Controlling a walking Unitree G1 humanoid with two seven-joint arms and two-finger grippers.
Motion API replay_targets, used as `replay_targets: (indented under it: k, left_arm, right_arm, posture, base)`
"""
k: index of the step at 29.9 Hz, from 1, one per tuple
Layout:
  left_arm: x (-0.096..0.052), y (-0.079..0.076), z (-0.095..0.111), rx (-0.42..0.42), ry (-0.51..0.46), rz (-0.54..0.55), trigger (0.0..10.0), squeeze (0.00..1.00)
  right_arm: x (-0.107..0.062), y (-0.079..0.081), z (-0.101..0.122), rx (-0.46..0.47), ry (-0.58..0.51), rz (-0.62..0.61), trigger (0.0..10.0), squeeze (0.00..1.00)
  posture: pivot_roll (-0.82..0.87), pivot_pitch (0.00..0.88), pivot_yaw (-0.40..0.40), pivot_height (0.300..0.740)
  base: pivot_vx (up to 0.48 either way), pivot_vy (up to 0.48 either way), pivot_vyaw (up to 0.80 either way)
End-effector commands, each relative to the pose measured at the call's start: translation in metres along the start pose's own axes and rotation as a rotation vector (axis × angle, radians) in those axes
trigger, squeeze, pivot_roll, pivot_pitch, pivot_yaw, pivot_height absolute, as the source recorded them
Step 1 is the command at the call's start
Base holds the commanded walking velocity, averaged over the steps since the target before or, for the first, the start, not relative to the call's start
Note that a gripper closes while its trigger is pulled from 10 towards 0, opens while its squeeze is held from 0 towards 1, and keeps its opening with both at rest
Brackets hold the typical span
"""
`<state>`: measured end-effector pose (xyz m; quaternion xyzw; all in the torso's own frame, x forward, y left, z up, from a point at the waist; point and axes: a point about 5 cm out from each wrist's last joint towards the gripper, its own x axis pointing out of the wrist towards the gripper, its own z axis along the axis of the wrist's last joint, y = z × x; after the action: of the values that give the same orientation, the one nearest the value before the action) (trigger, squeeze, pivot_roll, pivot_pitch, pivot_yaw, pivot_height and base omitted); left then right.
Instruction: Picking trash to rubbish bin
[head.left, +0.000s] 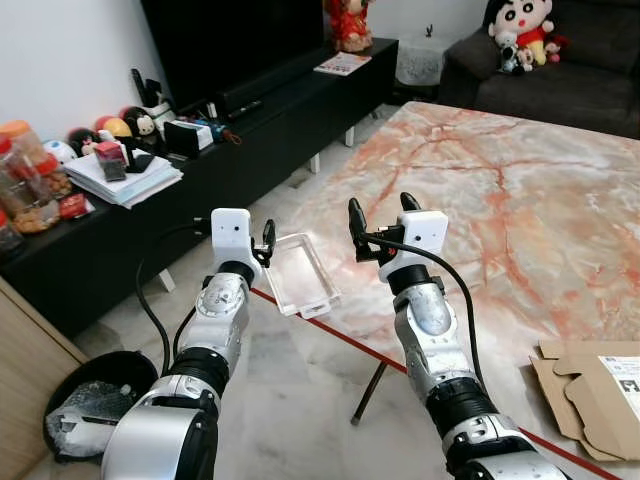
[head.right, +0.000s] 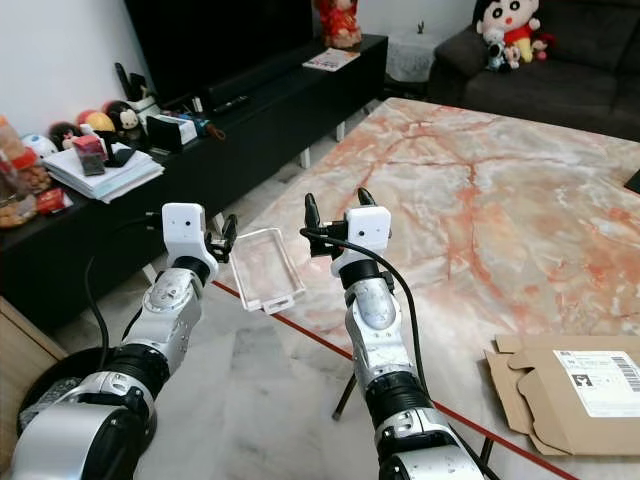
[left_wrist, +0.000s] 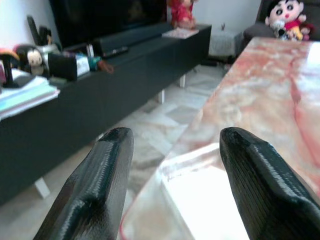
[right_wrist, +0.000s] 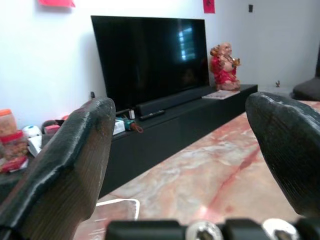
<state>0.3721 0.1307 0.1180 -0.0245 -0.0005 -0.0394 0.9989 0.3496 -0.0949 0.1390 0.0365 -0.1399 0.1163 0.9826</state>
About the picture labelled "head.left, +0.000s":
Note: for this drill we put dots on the white rectangular box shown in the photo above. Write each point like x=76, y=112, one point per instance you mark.
x=188, y=137

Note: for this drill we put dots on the flat brown cardboard box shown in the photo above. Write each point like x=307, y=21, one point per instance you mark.
x=575, y=400

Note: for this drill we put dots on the black eared toy figure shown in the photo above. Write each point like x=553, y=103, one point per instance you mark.
x=142, y=122

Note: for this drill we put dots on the orange round toy figure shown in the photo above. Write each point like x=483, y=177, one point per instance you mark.
x=115, y=127

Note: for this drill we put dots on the white paper stack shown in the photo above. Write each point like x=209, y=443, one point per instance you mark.
x=125, y=185

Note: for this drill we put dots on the white lace side table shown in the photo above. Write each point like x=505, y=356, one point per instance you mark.
x=422, y=62

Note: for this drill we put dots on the dark grey sofa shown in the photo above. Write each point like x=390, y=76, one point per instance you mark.
x=590, y=80

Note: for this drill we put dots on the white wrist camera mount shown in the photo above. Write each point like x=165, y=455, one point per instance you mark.
x=420, y=235
x=230, y=232

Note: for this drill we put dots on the small red packet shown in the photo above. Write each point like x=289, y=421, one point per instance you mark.
x=73, y=206

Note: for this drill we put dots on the orange lid snack jar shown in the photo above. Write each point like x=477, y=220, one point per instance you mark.
x=30, y=150

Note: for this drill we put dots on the light wooden cabinet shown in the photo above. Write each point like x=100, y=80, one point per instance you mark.
x=25, y=400

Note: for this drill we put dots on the small red box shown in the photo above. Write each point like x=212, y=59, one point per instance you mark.
x=108, y=158

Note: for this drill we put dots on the small black white plush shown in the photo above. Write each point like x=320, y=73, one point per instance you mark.
x=512, y=55

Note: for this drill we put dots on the black rubbish bin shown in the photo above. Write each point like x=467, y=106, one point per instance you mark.
x=75, y=375

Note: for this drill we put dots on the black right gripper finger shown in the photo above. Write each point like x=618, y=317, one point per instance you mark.
x=357, y=218
x=410, y=202

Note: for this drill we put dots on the white round toy figure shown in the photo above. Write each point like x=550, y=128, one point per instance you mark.
x=58, y=152

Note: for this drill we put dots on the crumpled grey plastic trash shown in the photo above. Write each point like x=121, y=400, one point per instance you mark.
x=85, y=415

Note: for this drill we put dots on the black TV console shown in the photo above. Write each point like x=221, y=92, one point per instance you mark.
x=250, y=150

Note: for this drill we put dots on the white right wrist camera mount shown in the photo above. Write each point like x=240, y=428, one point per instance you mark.
x=420, y=235

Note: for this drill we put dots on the cartoon boy plush toy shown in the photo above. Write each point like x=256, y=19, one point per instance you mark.
x=522, y=25

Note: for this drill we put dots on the clear plastic container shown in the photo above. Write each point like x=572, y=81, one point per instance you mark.
x=300, y=275

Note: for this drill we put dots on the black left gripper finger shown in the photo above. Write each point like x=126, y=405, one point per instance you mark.
x=269, y=235

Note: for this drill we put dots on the remote controls in stand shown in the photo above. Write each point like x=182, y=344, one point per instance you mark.
x=150, y=92

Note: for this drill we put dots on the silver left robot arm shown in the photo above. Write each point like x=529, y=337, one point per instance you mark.
x=222, y=320

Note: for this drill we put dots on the black round toy figure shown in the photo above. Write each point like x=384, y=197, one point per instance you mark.
x=82, y=140

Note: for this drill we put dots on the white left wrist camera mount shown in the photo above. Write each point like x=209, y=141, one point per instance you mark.
x=230, y=232

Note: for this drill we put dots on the clear plastic snack jar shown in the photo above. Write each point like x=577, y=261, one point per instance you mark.
x=22, y=205

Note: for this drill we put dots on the black soundbar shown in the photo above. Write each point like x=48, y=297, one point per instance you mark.
x=270, y=88

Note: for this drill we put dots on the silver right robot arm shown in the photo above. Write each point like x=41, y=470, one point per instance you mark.
x=432, y=330

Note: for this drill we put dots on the red costume doll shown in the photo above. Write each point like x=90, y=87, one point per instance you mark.
x=350, y=25

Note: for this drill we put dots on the black television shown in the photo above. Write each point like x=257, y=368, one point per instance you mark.
x=235, y=40

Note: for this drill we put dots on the printed booklet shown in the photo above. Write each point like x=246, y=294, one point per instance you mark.
x=342, y=64

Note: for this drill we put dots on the black metal table frame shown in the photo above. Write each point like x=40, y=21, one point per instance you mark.
x=368, y=392

